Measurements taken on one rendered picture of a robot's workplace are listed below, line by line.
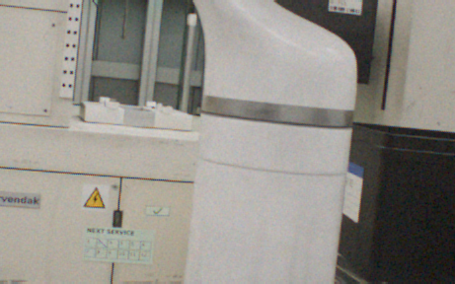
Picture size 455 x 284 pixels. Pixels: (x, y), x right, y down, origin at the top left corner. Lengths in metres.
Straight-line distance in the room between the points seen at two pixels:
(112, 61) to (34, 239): 0.97
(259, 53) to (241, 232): 0.13
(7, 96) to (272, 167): 0.79
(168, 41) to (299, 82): 1.66
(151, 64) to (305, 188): 1.60
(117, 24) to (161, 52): 0.15
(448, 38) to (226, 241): 0.90
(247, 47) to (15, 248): 0.82
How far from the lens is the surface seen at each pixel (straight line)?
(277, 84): 0.56
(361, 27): 1.39
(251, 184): 0.56
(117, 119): 1.49
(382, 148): 0.91
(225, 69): 0.58
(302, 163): 0.56
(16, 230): 1.31
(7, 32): 1.29
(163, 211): 1.32
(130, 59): 2.19
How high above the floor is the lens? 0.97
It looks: 3 degrees down
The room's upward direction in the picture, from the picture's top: 6 degrees clockwise
